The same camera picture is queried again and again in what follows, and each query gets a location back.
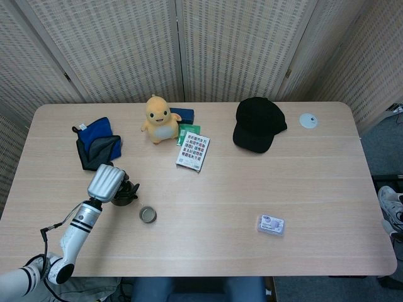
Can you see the dark green ceramic cup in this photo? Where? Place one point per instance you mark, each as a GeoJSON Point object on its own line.
{"type": "Point", "coordinates": [148, 215]}

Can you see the white box with picture grid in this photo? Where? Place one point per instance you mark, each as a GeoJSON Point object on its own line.
{"type": "Point", "coordinates": [192, 151]}

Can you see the yellow plush toy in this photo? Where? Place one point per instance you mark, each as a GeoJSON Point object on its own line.
{"type": "Point", "coordinates": [160, 126]}

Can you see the black teapot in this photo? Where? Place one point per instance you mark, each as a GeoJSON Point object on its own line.
{"type": "Point", "coordinates": [124, 200]}

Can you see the blue grey folded cloth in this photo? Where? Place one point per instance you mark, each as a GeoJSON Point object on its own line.
{"type": "Point", "coordinates": [94, 135]}

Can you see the blue seat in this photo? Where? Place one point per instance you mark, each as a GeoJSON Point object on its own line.
{"type": "Point", "coordinates": [195, 289]}

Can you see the woven folding screen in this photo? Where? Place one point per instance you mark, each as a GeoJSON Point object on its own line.
{"type": "Point", "coordinates": [110, 47]}

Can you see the purple clear plastic box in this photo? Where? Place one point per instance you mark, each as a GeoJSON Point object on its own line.
{"type": "Point", "coordinates": [270, 225]}

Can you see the white grey sneaker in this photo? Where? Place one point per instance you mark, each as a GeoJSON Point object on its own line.
{"type": "Point", "coordinates": [390, 201]}

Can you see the black cap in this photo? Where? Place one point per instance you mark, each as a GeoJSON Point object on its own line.
{"type": "Point", "coordinates": [256, 126]}

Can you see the dark blue box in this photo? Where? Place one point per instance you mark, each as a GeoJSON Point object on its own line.
{"type": "Point", "coordinates": [185, 114]}

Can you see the black furniture base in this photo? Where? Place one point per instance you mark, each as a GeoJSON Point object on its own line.
{"type": "Point", "coordinates": [390, 180]}

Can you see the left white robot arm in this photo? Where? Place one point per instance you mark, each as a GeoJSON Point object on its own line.
{"type": "Point", "coordinates": [78, 226]}

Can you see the khaki cloth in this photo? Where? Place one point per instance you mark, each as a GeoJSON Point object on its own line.
{"type": "Point", "coordinates": [88, 289]}

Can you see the white power strip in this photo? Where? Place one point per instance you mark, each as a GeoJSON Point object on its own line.
{"type": "Point", "coordinates": [395, 108]}

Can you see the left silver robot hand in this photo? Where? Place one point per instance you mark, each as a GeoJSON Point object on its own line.
{"type": "Point", "coordinates": [105, 182]}

